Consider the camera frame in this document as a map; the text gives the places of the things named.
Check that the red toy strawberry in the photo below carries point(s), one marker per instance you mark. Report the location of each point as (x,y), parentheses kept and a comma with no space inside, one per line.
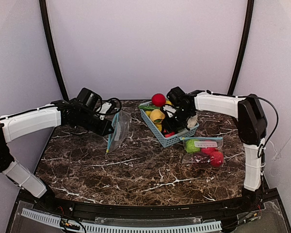
(167,135)

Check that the red toy apple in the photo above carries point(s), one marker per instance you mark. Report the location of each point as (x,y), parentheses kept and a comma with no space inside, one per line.
(216,159)

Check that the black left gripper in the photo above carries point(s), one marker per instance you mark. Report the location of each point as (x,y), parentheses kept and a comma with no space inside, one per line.
(105,127)

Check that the black front frame rail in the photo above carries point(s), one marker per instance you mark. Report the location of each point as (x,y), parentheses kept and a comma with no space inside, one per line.
(264,214)

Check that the black left frame post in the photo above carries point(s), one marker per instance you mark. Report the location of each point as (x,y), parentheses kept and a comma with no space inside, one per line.
(51,48)

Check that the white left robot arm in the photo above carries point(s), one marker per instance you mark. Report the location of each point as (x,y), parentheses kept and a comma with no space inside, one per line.
(49,116)

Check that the black right frame post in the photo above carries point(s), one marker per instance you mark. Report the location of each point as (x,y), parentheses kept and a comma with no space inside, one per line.
(242,47)

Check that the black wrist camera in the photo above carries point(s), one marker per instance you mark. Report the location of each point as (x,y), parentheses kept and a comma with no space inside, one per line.
(175,95)
(88,98)

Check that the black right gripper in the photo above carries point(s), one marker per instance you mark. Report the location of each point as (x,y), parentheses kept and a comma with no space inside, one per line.
(176,120)

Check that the green toy cucumber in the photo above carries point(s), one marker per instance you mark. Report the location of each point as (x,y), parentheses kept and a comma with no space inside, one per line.
(148,107)

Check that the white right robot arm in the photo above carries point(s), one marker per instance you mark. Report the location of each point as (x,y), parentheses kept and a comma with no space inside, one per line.
(248,112)

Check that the white toy cauliflower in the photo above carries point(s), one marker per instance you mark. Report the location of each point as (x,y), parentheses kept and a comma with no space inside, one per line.
(192,121)

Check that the clear zip bag blue zipper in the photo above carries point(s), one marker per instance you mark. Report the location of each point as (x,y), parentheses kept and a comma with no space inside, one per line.
(199,158)

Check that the black frame post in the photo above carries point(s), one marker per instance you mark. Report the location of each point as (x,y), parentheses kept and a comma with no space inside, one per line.
(242,47)
(51,48)

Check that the white slotted cable duct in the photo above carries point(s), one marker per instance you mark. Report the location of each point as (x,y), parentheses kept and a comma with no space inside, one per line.
(115,225)

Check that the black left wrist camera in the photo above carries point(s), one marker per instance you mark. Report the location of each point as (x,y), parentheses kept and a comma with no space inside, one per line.
(88,98)

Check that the blue perforated plastic basket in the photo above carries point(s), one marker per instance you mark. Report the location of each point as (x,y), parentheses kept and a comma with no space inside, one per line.
(160,131)

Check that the red toy tomato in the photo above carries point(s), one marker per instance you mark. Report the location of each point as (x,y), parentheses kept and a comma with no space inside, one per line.
(158,100)

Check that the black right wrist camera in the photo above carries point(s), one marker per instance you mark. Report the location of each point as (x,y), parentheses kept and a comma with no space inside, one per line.
(175,95)

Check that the green toy apple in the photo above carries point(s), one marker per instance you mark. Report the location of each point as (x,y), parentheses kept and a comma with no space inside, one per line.
(190,146)

